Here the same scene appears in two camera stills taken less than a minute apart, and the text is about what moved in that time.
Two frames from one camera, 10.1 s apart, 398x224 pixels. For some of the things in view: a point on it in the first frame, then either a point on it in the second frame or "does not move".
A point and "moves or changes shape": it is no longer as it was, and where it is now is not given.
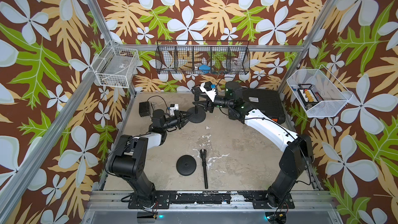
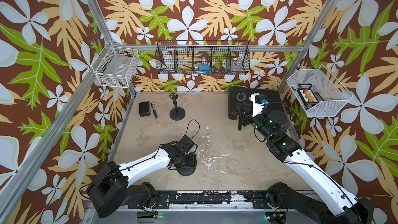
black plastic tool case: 268,101 does not move
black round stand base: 196,117 moves or changes shape
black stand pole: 203,152 moves or changes shape
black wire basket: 202,57 does not move
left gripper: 180,120 -> 193,161
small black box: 144,109 does not move
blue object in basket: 204,68 does not move
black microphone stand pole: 196,91 -> 174,96
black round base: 186,165 does not move
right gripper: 209,105 -> 247,119
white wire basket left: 116,67 does not move
